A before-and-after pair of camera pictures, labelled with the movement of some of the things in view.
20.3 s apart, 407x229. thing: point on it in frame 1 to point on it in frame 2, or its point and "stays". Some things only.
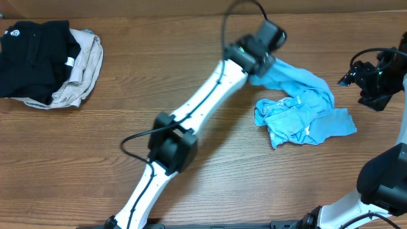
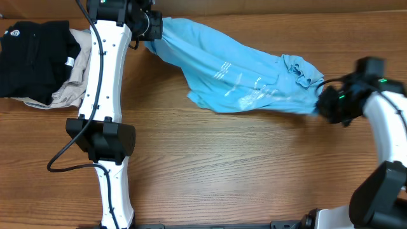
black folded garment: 35,58 stays
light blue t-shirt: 307,115 to 224,76
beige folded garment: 72,91 stays
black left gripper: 262,68 to 156,25
